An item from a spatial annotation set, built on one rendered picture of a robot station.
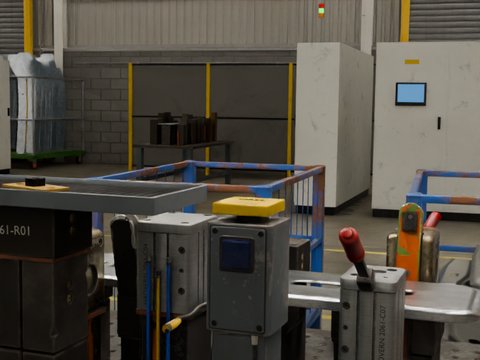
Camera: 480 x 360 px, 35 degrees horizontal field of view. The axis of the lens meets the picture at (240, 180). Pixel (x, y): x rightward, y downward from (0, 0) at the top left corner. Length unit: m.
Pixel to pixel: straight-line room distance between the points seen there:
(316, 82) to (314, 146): 0.75
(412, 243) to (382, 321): 0.34
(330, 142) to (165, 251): 8.07
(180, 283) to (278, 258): 0.23
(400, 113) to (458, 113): 0.63
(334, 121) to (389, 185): 0.97
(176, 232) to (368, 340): 0.27
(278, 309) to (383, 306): 0.16
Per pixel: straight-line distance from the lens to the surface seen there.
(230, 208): 0.77
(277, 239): 0.78
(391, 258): 1.25
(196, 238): 0.98
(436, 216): 1.40
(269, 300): 0.78
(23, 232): 0.89
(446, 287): 1.17
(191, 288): 0.98
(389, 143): 8.97
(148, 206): 0.77
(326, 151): 9.03
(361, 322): 0.92
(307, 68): 9.09
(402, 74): 8.96
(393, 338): 0.93
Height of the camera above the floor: 1.26
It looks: 5 degrees down
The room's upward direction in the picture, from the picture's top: 1 degrees clockwise
